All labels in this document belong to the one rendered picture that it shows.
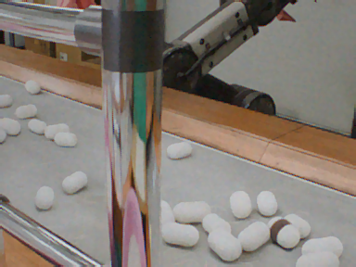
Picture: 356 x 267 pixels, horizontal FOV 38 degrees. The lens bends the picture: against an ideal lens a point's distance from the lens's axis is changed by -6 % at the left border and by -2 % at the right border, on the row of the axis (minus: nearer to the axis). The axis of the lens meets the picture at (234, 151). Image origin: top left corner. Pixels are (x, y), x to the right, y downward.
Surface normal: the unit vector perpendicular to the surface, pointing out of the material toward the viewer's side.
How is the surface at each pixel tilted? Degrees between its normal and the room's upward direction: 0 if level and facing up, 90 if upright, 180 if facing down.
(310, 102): 88
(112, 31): 90
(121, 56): 90
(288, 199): 0
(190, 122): 45
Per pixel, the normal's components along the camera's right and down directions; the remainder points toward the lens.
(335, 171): -0.39, -0.48
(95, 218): 0.06, -0.93
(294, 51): -0.58, 0.27
